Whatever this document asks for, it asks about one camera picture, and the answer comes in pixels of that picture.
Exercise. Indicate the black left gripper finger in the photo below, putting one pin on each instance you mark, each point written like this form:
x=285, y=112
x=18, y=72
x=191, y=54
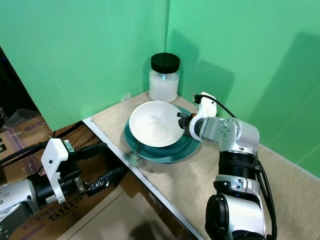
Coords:
x=92, y=147
x=107, y=181

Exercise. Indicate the white ceramic bowl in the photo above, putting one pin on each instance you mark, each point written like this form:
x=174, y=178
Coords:
x=152, y=125

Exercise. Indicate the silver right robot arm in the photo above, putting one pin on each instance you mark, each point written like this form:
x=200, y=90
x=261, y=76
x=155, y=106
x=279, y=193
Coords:
x=237, y=170

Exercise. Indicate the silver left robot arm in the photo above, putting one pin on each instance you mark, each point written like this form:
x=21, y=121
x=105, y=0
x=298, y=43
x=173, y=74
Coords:
x=20, y=205

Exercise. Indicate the teal round plate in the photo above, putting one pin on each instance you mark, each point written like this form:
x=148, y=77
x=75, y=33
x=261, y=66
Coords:
x=175, y=152

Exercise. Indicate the frosted jar with black lid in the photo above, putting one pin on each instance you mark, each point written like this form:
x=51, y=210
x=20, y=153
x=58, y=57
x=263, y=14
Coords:
x=164, y=85

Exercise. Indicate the cardboard box with purple print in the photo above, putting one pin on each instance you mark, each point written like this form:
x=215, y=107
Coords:
x=25, y=135

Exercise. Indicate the clear plastic bag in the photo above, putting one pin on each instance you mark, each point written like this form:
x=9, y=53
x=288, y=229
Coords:
x=26, y=116

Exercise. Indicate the green backdrop panel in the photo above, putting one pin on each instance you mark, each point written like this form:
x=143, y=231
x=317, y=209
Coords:
x=255, y=55
x=80, y=50

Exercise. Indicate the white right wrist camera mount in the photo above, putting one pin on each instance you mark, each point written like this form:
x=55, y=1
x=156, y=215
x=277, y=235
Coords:
x=205, y=110

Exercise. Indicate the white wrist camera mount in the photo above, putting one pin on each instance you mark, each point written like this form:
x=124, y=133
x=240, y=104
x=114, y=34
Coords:
x=205, y=110
x=55, y=160

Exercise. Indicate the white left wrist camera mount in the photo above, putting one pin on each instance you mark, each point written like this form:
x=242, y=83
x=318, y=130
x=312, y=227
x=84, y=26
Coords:
x=55, y=160

